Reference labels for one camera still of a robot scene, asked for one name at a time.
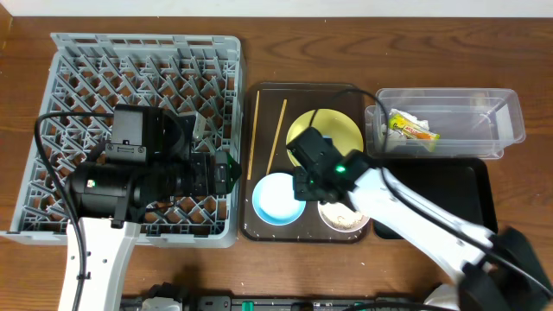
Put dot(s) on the dark brown serving tray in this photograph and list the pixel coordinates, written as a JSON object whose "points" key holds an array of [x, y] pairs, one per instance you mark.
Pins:
{"points": [[302, 97]]}

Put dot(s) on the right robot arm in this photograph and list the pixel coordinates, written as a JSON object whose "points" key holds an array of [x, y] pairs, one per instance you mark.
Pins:
{"points": [[488, 271]]}

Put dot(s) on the yellow plate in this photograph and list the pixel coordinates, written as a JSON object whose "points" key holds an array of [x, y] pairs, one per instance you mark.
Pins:
{"points": [[337, 126]]}

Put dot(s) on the clear plastic bin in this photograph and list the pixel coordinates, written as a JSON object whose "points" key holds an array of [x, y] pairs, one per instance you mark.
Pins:
{"points": [[471, 122]]}

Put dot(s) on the wooden chopstick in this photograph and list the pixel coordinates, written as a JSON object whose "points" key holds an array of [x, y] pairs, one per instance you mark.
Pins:
{"points": [[253, 136], [276, 136]]}

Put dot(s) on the light blue bowl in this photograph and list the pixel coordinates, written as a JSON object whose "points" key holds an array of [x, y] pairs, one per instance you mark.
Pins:
{"points": [[273, 200]]}

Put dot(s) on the green snack wrapper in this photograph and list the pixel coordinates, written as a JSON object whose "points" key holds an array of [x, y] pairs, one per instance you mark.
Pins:
{"points": [[411, 127]]}

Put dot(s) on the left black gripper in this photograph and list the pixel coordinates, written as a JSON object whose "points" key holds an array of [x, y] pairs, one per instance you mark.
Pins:
{"points": [[219, 183]]}

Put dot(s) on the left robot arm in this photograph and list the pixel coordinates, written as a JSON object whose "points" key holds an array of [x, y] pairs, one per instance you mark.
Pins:
{"points": [[147, 159]]}

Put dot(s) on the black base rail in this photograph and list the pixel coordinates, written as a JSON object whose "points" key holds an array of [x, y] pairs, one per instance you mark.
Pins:
{"points": [[224, 300]]}

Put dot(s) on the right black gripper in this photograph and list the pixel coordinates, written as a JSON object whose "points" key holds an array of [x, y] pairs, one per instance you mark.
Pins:
{"points": [[299, 191]]}

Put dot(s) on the white bowl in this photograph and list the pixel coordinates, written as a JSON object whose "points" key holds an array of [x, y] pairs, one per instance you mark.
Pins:
{"points": [[341, 218]]}

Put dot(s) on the white tissue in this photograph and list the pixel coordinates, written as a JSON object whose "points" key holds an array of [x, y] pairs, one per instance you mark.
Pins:
{"points": [[393, 134]]}

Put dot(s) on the black tray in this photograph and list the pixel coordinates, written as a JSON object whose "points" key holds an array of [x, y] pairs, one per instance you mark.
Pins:
{"points": [[460, 186]]}

